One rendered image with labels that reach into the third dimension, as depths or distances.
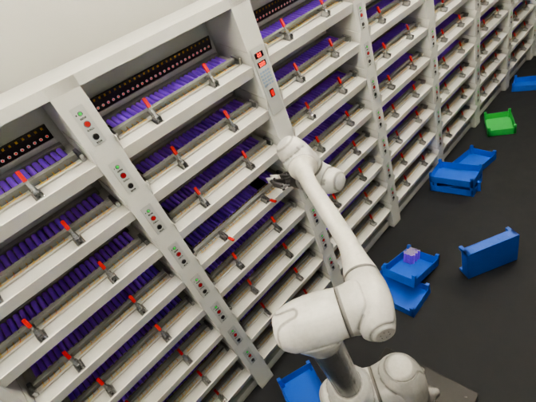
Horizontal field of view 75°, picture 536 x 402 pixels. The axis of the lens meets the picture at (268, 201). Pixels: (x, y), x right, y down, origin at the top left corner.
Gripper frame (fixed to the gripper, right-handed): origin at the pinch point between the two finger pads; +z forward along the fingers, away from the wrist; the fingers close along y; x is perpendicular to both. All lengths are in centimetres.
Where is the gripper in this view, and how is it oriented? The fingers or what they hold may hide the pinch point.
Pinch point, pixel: (273, 179)
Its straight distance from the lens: 161.0
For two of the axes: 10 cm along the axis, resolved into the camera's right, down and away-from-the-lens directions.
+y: -6.7, 6.0, -4.3
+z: -5.8, -0.7, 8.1
